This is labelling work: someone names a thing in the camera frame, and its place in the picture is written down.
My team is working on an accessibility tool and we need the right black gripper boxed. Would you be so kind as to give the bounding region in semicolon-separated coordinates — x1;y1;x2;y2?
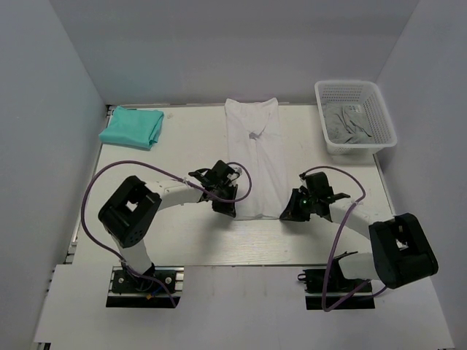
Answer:
280;188;317;222

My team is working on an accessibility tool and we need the white t shirt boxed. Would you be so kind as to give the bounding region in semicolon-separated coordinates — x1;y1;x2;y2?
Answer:
225;98;289;220

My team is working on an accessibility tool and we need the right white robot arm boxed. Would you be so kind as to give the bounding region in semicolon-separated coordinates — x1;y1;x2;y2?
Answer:
279;172;439;292

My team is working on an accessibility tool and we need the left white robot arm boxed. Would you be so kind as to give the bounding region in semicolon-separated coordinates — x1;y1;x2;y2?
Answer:
98;160;242;291

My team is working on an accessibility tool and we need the grey t shirt in basket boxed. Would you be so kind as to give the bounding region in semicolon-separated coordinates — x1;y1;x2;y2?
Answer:
323;103;374;144

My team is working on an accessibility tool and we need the white plastic basket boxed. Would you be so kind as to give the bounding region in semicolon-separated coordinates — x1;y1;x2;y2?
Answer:
314;80;397;155

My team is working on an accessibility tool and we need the folded teal t shirt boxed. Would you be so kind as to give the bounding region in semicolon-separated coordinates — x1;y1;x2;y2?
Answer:
99;106;164;150

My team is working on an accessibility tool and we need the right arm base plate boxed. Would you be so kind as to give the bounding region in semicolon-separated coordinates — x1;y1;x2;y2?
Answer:
297;268;375;311

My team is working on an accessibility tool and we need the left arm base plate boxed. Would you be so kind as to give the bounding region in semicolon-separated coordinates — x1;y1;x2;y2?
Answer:
106;266;185;308

